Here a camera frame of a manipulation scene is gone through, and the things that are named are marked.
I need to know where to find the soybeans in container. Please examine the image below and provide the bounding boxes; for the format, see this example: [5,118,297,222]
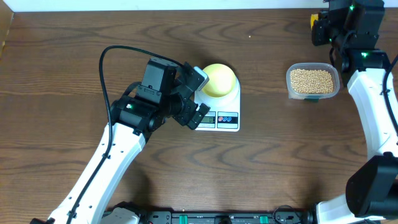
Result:
[290,69,334,94]

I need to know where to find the yellow plastic measuring scoop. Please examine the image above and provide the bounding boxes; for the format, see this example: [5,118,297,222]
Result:
[310,14,318,29]

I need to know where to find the pale yellow bowl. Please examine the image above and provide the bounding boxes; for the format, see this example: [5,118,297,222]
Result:
[202,63,236,98]

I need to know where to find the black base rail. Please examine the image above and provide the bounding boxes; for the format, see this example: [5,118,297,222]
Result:
[101,209,315,224]

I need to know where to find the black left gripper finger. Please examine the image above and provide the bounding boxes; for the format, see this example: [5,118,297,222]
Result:
[182,62,199,90]
[187,103,210,130]

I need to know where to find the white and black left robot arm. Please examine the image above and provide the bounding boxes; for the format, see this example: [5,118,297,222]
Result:
[46,57,210,223]

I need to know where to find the clear plastic container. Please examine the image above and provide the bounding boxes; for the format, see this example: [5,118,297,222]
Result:
[286,63,340,100]

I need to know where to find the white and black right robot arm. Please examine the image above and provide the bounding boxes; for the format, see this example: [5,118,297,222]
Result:
[301,0,397,223]

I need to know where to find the white digital kitchen scale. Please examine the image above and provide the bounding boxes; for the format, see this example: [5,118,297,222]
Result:
[194,76,241,132]

